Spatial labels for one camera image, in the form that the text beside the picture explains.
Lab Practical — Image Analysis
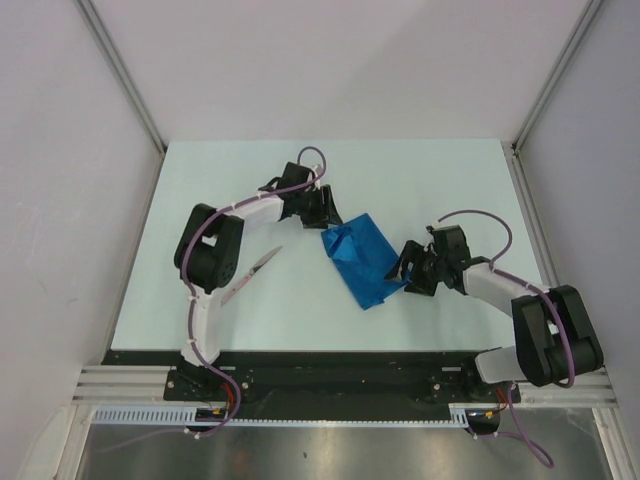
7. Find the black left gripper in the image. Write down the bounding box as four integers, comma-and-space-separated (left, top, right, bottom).
295, 185, 342, 230

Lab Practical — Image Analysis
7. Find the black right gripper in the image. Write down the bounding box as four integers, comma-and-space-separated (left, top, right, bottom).
385, 240, 448, 297

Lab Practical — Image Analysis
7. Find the blue satin napkin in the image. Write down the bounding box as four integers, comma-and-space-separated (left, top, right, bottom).
321, 213, 407, 310

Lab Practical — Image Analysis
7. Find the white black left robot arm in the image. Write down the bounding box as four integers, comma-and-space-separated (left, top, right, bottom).
174, 162, 342, 400

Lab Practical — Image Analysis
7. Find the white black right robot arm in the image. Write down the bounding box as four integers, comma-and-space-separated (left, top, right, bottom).
385, 225, 604, 401

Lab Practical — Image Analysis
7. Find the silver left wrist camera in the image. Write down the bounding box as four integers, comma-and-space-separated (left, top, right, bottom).
309, 164, 325, 191

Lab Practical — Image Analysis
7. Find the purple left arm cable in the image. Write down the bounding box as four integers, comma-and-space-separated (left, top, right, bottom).
180, 145, 327, 374

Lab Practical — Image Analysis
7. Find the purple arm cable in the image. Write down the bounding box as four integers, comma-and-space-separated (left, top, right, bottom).
432, 208, 576, 469
180, 145, 327, 374

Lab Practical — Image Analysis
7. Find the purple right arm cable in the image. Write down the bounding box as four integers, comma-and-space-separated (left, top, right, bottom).
432, 208, 576, 469

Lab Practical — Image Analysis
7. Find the white slotted cable duct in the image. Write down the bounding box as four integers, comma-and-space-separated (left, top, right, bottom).
89, 402, 474, 429

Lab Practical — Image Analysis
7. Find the aluminium left corner post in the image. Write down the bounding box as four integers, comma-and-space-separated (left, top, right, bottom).
73, 0, 168, 158

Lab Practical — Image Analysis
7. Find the aluminium corner post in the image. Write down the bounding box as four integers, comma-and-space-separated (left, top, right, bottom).
73, 0, 168, 158
510, 0, 608, 155

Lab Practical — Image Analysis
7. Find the aluminium front frame rail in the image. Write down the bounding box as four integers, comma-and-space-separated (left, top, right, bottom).
73, 365, 617, 408

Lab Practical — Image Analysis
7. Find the aluminium right corner post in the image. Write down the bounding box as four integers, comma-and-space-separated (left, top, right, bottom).
510, 0, 608, 155

